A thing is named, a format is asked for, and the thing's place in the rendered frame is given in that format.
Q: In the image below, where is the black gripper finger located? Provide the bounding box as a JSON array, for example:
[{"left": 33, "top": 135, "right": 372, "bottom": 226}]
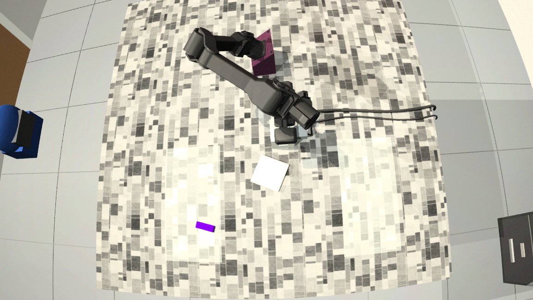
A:
[{"left": 274, "top": 118, "right": 296, "bottom": 127}]

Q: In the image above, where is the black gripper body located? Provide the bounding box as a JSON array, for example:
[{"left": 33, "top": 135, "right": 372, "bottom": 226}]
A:
[{"left": 274, "top": 81, "right": 297, "bottom": 144}]

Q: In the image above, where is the purple rectangular block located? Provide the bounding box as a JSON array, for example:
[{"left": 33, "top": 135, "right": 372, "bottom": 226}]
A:
[{"left": 196, "top": 222, "right": 215, "bottom": 232}]

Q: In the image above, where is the white square block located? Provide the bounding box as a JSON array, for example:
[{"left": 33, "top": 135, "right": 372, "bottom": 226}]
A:
[{"left": 250, "top": 155, "right": 289, "bottom": 192}]

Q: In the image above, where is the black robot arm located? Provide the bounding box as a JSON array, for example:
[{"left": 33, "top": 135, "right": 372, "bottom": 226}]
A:
[{"left": 183, "top": 27, "right": 320, "bottom": 130}]

